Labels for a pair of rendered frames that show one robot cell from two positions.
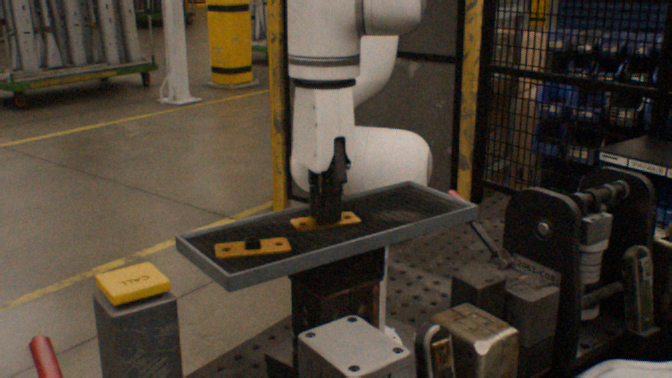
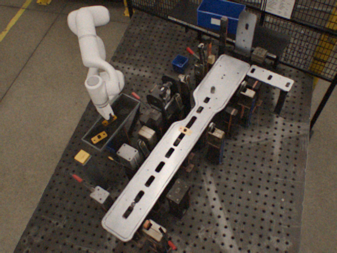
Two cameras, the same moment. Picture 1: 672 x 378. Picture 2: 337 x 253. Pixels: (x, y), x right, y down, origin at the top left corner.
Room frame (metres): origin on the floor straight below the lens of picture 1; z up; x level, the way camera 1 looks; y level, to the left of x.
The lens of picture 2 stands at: (-0.30, -0.04, 2.67)
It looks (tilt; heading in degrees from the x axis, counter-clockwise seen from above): 58 degrees down; 346
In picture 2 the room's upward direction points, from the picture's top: 8 degrees counter-clockwise
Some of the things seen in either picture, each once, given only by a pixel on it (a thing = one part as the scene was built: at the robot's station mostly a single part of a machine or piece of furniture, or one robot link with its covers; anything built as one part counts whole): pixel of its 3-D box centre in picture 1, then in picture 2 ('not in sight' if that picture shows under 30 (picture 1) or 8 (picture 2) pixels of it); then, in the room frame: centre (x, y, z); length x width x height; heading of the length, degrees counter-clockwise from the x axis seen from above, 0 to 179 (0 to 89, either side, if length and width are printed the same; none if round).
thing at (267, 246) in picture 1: (252, 244); (99, 136); (0.71, 0.10, 1.17); 0.08 x 0.04 x 0.01; 104
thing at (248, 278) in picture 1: (335, 226); (111, 120); (0.79, 0.00, 1.16); 0.37 x 0.14 x 0.02; 126
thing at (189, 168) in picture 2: not in sight; (179, 153); (0.61, -0.32, 0.84); 0.17 x 0.06 x 0.29; 36
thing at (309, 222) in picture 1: (325, 218); (109, 119); (0.80, 0.01, 1.17); 0.08 x 0.04 x 0.01; 111
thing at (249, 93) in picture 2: not in sight; (244, 108); (0.73, -0.83, 0.87); 0.12 x 0.09 x 0.35; 36
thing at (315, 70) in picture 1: (323, 66); (100, 99); (0.80, 0.01, 1.35); 0.09 x 0.08 x 0.03; 21
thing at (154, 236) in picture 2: not in sight; (158, 238); (0.16, -0.01, 0.88); 0.15 x 0.11 x 0.36; 36
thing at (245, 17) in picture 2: not in sight; (244, 33); (1.07, -0.98, 1.17); 0.12 x 0.01 x 0.34; 36
